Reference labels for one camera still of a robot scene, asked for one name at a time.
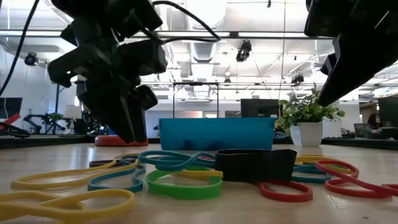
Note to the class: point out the yellow rubber band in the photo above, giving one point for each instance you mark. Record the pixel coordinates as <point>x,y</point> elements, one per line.
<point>93,194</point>
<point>308,159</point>
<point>202,175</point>
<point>62,172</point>

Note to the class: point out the red desk lamp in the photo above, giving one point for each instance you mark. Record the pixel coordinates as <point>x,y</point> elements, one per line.
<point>105,141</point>

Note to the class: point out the black ceiling spotlight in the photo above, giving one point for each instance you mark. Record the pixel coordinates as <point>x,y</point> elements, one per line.
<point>31,59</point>
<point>298,79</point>

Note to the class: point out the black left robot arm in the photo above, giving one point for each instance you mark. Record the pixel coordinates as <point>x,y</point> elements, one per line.
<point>102,15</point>

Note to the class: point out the teal rubber band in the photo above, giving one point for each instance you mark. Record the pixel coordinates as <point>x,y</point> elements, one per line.
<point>311,181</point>
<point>189,161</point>
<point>115,189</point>

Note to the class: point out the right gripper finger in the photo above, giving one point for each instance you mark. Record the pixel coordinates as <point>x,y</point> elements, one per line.
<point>357,62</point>
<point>328,65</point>

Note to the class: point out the blue plastic bin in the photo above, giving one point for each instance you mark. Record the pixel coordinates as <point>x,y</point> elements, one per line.
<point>217,132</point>

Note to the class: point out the person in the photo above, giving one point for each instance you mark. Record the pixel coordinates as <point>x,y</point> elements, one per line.
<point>374,119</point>

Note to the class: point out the green plant in white pot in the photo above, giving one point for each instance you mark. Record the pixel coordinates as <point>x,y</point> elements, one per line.
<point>308,133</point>

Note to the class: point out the green rubber band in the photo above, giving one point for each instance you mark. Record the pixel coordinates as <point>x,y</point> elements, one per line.
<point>183,193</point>

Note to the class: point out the black background robot arm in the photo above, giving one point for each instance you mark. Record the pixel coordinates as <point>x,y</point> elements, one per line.
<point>31,119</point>

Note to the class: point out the black ceiling camera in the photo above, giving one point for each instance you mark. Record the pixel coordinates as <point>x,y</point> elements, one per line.
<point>244,51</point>

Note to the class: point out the red rubber band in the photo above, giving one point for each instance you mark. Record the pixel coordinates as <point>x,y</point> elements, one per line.
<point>207,158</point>
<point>286,198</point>
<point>351,193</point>

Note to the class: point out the red bar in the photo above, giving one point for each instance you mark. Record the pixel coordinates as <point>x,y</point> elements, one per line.
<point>12,119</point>

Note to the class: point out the black monitor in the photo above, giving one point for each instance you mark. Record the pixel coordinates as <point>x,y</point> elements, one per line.
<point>12,107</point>
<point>388,110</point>
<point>259,108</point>

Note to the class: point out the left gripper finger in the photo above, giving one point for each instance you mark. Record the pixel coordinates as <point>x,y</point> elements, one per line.
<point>140,124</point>
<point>118,118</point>

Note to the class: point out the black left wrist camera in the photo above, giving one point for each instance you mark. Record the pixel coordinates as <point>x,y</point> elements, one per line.
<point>143,59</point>

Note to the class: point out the black overhead crossbar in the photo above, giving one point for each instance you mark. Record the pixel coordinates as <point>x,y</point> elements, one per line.
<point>233,35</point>

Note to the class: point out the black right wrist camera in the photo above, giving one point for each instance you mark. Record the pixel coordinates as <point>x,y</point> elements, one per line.
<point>329,18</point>

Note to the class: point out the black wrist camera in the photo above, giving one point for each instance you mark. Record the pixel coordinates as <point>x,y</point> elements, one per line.
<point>143,59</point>
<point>329,18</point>

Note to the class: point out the white lampshade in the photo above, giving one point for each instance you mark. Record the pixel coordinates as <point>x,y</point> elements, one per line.
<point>72,112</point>

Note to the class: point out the brown rubber band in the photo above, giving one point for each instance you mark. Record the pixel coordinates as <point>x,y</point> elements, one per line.
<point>102,162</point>

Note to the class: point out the wide black rubber band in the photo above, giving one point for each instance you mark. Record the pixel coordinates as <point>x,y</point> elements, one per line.
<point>255,168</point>

